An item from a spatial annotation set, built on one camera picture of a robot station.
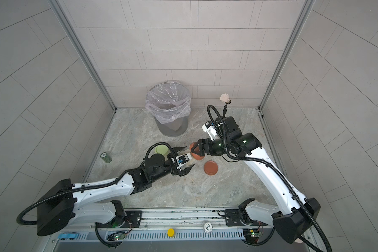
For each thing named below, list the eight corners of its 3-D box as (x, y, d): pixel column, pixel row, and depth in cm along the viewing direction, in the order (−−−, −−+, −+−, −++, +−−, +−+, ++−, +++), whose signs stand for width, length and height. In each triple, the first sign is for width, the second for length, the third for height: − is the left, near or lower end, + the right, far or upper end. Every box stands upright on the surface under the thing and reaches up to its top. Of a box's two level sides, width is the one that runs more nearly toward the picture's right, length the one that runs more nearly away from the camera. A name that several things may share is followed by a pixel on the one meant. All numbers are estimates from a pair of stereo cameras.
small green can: (104, 162, 91) (98, 157, 86) (106, 157, 93) (101, 151, 88) (111, 163, 91) (106, 157, 86) (113, 157, 93) (108, 152, 88)
